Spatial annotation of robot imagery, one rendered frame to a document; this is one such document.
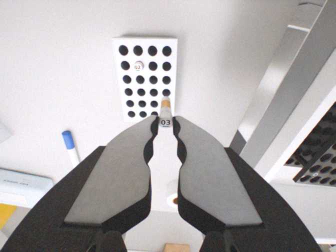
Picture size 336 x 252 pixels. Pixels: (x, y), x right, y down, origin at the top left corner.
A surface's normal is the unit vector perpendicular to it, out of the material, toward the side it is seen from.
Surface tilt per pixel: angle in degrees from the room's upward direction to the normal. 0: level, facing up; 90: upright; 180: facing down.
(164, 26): 0
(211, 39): 0
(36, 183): 90
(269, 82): 0
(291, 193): 90
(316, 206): 90
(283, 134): 90
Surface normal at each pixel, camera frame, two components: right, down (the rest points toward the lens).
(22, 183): 0.31, -0.80
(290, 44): 0.00, 0.55
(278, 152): -0.99, -0.13
